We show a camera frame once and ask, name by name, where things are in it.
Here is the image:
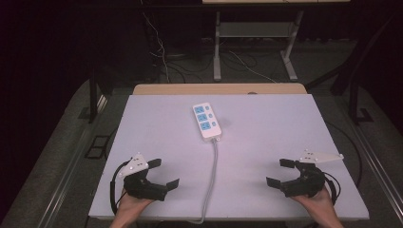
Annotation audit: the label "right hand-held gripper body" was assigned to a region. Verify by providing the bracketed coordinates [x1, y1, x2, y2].
[279, 149, 345, 199]

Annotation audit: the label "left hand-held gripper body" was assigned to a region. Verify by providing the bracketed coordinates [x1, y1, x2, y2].
[118, 152, 168, 202]

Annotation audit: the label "white power strip blue sockets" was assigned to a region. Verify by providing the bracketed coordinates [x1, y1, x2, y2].
[192, 102, 223, 143]

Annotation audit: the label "person's left hand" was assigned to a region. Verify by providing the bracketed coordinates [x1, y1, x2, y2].
[117, 189, 156, 220]

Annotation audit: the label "person's right hand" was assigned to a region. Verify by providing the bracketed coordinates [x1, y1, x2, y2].
[291, 187, 337, 221]

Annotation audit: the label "black stand leg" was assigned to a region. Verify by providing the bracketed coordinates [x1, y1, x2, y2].
[87, 67, 100, 124]
[347, 77, 375, 125]

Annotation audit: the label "wooden table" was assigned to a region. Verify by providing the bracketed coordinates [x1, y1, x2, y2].
[132, 83, 308, 96]

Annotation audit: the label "white metal stand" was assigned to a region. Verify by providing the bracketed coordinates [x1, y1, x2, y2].
[213, 9, 305, 83]

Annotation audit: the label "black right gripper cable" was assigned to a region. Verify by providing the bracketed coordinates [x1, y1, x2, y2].
[322, 170, 342, 207]

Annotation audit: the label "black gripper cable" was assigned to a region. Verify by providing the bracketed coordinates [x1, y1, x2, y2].
[109, 161, 131, 216]
[322, 170, 342, 207]

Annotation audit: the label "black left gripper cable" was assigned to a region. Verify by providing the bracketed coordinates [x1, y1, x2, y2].
[109, 161, 131, 216]

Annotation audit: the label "grey power strip cable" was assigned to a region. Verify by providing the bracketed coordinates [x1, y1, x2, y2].
[189, 138, 221, 225]

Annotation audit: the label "black floor frame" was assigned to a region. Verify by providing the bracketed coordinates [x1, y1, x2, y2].
[84, 135, 111, 160]

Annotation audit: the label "black floor cable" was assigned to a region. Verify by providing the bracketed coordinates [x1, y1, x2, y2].
[325, 121, 364, 188]

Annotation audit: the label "aluminium rail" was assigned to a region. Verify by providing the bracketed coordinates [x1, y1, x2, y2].
[37, 94, 109, 228]
[351, 123, 403, 224]

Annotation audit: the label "white floor cable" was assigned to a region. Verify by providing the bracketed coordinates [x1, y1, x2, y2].
[228, 49, 278, 85]
[142, 11, 171, 84]

